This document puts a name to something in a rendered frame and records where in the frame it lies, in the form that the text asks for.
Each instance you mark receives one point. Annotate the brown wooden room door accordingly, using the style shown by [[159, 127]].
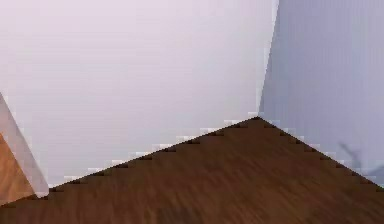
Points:
[[10, 176]]

